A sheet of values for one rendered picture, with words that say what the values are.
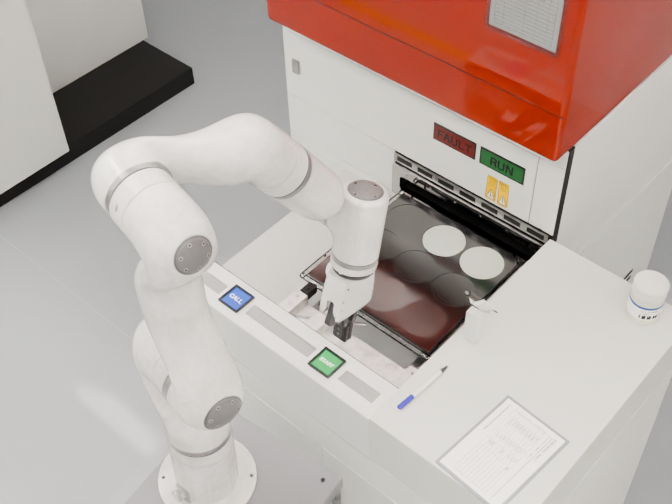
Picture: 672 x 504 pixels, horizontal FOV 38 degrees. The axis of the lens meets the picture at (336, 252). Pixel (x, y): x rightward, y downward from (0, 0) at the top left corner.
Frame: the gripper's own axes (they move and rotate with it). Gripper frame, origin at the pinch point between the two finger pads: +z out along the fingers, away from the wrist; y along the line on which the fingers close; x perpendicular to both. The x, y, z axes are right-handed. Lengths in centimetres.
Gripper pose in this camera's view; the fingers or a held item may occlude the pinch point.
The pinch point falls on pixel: (342, 329)
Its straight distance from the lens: 183.6
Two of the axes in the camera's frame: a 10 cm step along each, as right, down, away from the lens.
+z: -1.1, 7.9, 6.1
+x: 7.5, 4.7, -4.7
